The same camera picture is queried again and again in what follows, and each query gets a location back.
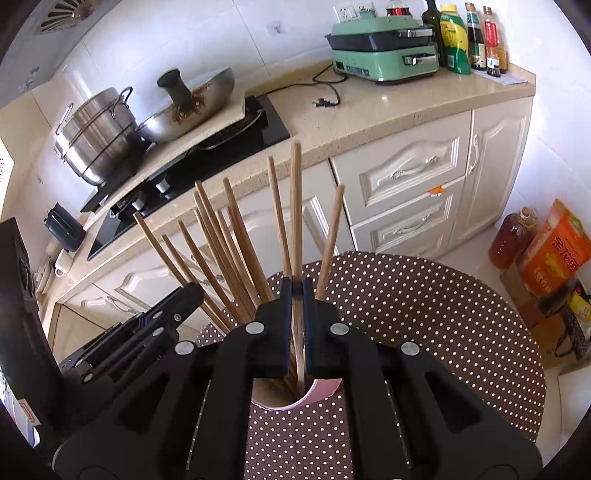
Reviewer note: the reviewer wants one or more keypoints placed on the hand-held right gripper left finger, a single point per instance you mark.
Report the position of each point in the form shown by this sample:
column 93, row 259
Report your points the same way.
column 287, row 304

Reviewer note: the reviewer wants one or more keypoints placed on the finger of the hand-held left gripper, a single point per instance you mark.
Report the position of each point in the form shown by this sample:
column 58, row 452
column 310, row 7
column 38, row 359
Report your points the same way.
column 147, row 341
column 184, row 300

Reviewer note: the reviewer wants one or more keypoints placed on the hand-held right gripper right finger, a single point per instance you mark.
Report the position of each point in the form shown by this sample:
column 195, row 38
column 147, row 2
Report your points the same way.
column 308, row 304

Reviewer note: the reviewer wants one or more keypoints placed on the bunch of wooden chopsticks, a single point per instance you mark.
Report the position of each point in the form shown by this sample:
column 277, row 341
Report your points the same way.
column 249, row 290

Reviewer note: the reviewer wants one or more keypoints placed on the pink cup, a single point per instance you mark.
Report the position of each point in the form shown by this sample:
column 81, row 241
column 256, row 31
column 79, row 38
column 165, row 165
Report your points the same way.
column 323, row 390

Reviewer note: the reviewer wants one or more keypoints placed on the slim brown chopstick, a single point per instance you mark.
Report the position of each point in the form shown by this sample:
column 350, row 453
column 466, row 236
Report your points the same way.
column 296, row 207

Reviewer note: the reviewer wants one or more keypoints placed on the black appliance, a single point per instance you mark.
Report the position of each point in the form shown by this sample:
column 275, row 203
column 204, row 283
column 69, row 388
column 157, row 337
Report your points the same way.
column 23, row 314

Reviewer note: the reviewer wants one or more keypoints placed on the white mug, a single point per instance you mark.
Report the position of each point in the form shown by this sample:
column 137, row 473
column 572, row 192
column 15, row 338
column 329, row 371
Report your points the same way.
column 63, row 264

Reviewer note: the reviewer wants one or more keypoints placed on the ceramic bowl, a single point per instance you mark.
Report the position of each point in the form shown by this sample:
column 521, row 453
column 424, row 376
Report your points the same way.
column 44, row 274

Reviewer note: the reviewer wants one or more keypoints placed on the dark blue kettle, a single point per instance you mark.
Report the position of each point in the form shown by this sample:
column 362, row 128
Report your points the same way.
column 64, row 228

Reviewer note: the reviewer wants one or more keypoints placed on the cream cabinet drawer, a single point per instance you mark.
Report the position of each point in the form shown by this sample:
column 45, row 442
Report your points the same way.
column 406, row 226
column 401, row 170

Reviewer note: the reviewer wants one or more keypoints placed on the small orange tag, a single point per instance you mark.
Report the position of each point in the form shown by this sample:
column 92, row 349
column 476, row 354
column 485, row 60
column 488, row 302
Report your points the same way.
column 436, row 190

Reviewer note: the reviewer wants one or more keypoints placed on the black glass gas stove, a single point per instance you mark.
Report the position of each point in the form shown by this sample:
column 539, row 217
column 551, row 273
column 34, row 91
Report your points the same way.
column 272, row 124

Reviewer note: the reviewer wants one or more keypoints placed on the steel steamer pot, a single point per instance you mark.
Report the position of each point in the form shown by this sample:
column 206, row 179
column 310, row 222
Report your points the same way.
column 101, row 134

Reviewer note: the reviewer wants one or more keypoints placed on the steel wok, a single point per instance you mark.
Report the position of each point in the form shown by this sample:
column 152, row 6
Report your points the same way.
column 212, row 92

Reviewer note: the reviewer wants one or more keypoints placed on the beige stone countertop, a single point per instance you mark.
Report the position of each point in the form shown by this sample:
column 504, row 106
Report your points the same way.
column 392, row 110

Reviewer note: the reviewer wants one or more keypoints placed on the cooking oil bottle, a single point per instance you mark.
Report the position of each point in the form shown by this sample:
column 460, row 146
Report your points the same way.
column 510, row 240

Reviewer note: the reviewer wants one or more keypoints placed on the cardboard box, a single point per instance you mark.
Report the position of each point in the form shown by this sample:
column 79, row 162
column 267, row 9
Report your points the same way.
column 531, row 323

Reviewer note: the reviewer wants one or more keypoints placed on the cream base cabinet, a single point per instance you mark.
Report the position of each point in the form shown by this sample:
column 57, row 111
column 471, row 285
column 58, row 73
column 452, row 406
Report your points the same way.
column 498, row 161

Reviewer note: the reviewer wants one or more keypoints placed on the orange rice bag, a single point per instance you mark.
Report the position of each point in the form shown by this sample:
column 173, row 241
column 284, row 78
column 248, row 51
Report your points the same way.
column 551, row 254

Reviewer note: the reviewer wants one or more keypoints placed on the green electric grill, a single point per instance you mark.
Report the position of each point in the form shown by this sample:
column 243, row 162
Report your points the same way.
column 369, row 60

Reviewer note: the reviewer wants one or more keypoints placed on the black mesh bag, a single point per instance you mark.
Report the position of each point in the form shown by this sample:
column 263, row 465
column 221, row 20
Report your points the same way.
column 575, row 337

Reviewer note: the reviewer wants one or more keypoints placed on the grey range hood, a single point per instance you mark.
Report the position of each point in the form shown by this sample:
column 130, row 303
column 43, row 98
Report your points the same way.
column 46, row 46

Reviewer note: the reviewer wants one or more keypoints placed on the yellow green bottle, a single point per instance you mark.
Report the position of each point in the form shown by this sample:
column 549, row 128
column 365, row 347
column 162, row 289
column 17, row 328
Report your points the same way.
column 455, row 46

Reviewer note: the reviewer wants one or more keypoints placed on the small dark sauce bottle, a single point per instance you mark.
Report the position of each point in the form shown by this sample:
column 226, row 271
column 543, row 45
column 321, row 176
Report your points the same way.
column 493, row 64

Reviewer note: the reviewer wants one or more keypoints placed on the dark olive oil bottle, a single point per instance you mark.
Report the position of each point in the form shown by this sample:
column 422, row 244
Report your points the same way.
column 433, row 27

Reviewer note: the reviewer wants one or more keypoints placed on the white paper sheet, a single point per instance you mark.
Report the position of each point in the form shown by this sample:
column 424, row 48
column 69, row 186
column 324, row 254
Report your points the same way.
column 512, row 78

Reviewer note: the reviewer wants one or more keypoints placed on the cola bottle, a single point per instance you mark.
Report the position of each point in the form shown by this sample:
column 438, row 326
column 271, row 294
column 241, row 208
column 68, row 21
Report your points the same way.
column 398, row 9

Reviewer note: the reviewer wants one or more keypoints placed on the dark sauce bottle green label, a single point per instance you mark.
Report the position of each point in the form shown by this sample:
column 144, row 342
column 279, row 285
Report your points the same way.
column 474, row 41

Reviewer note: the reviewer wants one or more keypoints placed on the sauce bottle red label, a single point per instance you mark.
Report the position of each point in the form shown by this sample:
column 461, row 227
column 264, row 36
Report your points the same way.
column 491, row 32

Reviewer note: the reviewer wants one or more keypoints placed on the white wall socket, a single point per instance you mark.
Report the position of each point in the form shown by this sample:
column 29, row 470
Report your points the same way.
column 364, row 7
column 345, row 13

